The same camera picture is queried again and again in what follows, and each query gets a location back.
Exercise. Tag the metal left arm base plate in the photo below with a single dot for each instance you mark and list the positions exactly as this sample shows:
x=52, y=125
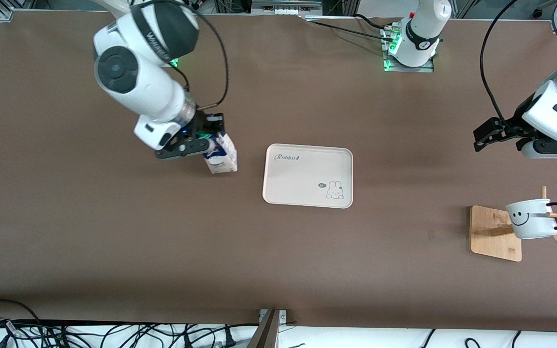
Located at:
x=428, y=69

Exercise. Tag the white rabbit print tray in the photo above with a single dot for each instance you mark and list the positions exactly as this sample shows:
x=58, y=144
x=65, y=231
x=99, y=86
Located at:
x=302, y=179

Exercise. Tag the grey metal post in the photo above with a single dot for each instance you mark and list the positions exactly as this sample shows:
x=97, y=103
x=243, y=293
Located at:
x=265, y=333

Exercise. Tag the blue white milk carton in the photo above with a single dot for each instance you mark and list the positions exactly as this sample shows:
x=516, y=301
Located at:
x=223, y=162

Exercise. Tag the white smiley mug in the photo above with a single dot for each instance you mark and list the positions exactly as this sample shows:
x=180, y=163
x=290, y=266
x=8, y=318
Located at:
x=532, y=224

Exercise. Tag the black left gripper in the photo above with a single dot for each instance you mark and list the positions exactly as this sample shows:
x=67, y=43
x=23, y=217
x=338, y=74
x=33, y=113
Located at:
x=514, y=122

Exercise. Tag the small metal bracket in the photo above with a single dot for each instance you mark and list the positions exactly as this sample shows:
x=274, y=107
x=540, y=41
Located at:
x=283, y=316

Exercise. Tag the wooden mug tree stand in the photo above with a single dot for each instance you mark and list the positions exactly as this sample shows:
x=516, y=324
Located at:
x=493, y=241

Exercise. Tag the black power plug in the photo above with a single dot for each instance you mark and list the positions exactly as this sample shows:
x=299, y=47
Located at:
x=229, y=338

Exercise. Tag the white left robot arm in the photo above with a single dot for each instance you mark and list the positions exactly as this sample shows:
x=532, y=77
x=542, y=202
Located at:
x=421, y=38

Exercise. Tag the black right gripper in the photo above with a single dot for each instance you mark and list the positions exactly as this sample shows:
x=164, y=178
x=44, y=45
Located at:
x=203, y=124

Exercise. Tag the white power strip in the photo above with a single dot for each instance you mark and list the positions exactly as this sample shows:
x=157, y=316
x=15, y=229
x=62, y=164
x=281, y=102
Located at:
x=285, y=8

